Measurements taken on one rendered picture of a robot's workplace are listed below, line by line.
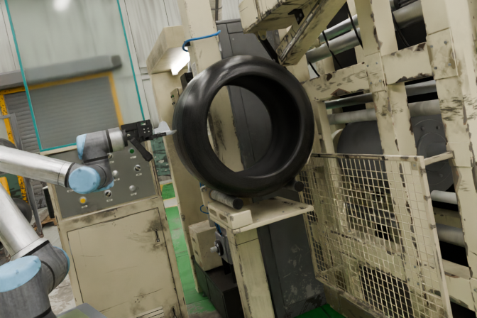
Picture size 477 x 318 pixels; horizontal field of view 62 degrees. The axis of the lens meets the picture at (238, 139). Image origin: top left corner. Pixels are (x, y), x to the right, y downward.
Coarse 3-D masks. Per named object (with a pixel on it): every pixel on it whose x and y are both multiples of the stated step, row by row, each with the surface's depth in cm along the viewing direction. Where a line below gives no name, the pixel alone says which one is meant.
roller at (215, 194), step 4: (212, 192) 186; (216, 192) 181; (220, 192) 178; (212, 196) 185; (216, 196) 178; (220, 196) 174; (224, 196) 169; (228, 196) 166; (232, 196) 164; (220, 200) 173; (224, 200) 167; (228, 200) 163; (232, 200) 158; (236, 200) 157; (240, 200) 157; (228, 204) 163; (232, 204) 157; (236, 204) 157; (240, 204) 157; (236, 208) 157; (240, 208) 157
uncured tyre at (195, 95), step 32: (224, 64) 158; (256, 64) 160; (192, 96) 154; (288, 96) 185; (192, 128) 151; (288, 128) 192; (192, 160) 154; (288, 160) 165; (224, 192) 160; (256, 192) 161
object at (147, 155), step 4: (132, 140) 153; (136, 140) 154; (132, 144) 157; (136, 144) 154; (140, 144) 155; (136, 148) 154; (140, 148) 154; (144, 148) 155; (140, 152) 155; (144, 152) 155; (148, 152) 157; (144, 156) 155; (148, 156) 156; (148, 160) 156
